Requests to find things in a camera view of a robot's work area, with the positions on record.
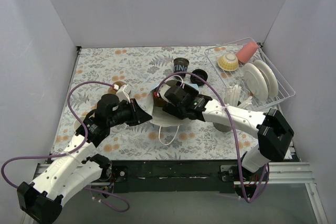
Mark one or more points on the back white plate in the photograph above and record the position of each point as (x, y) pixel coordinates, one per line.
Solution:
(269, 76)

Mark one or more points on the white paper cup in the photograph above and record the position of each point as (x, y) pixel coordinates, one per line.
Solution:
(77, 124)

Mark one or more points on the white wire dish rack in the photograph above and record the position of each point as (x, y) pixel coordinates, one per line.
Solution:
(224, 81)

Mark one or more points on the floral tablecloth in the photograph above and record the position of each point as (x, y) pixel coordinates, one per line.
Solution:
(142, 67)

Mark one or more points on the grey cup with straws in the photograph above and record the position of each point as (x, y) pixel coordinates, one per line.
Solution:
(237, 96)

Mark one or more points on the back black coffee cup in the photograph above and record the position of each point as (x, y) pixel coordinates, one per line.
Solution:
(180, 64)

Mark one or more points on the aluminium frame rail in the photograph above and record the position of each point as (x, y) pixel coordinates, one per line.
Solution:
(298, 173)

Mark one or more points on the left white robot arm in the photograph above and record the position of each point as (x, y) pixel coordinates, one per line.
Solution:
(44, 198)

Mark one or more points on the front white plate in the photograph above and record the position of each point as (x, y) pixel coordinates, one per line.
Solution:
(255, 82)

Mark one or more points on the yellow patterned bowl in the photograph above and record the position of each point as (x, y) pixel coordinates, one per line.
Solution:
(228, 62)

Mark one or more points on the white plate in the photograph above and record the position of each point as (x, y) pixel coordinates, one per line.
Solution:
(269, 76)
(255, 82)

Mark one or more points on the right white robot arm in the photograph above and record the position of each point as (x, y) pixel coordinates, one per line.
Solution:
(271, 129)

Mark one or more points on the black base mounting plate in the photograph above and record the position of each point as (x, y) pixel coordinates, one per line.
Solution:
(175, 175)

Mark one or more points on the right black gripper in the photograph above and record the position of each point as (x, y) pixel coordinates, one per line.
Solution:
(169, 106)

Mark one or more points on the brown cardboard cup sleeves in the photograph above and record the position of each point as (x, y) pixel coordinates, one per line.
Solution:
(115, 87)

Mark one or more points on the stack of black lids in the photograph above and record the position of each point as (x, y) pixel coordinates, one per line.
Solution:
(197, 75)

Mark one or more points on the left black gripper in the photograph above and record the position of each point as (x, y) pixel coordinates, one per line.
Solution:
(135, 112)

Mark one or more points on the light blue paper bag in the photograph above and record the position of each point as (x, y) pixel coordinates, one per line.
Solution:
(154, 107)

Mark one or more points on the pink plastic cup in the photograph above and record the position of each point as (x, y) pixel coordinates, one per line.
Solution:
(247, 52)

